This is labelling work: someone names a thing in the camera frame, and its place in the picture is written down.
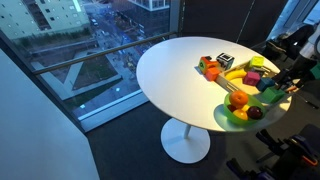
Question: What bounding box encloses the orange cube with green print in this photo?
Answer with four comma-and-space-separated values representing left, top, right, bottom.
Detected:
198, 55, 219, 75

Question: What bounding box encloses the wooden tray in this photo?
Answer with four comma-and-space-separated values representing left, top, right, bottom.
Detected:
215, 59, 303, 111

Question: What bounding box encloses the yellow-green block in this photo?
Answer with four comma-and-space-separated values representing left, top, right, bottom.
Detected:
249, 55, 266, 69

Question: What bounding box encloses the small orange block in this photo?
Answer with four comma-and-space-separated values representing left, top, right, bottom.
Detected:
204, 66, 222, 82

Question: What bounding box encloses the black bag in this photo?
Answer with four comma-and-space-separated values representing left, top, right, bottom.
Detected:
263, 24, 316, 63

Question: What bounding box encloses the pink block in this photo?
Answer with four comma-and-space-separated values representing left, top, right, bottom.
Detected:
242, 70, 261, 87

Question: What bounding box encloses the dark grey block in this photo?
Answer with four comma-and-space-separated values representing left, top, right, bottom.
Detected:
250, 66, 272, 78

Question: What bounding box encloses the teal block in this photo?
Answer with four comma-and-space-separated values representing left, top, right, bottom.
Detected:
256, 77, 276, 92

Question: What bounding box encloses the black pen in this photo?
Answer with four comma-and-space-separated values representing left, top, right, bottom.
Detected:
295, 94, 320, 110

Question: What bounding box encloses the white table pedestal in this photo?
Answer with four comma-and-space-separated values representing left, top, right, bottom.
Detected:
160, 117, 212, 165

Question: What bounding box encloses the light green block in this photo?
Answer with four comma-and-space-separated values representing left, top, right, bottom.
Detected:
260, 86, 286, 104

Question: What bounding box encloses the yellow lemon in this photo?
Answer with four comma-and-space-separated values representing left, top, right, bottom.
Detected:
232, 108, 249, 121

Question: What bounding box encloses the thin diagonal pole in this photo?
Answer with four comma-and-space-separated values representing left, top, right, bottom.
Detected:
236, 0, 257, 44

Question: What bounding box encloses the black and blue clamp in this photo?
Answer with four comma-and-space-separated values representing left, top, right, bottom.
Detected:
255, 129, 288, 158
226, 157, 278, 180

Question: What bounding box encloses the yellow banana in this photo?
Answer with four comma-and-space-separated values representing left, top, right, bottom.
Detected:
224, 68, 248, 81

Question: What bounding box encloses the dark red apple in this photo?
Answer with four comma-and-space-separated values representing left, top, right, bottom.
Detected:
246, 105, 264, 120

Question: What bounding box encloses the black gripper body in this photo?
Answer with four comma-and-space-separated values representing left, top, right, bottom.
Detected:
288, 54, 313, 83

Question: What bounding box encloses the orange fruit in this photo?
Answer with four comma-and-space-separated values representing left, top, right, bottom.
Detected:
229, 89, 250, 109

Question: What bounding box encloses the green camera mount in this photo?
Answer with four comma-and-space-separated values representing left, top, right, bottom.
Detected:
308, 63, 320, 81

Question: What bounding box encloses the green plastic bowl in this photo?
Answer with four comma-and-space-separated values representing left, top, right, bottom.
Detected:
223, 91, 268, 127

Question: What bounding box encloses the metal window handrail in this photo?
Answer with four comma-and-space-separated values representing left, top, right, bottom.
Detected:
32, 30, 178, 75

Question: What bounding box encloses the black and white cube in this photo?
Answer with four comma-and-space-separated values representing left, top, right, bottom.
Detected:
216, 52, 236, 71

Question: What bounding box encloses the clamp with orange trigger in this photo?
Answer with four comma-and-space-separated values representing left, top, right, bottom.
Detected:
289, 133, 319, 167

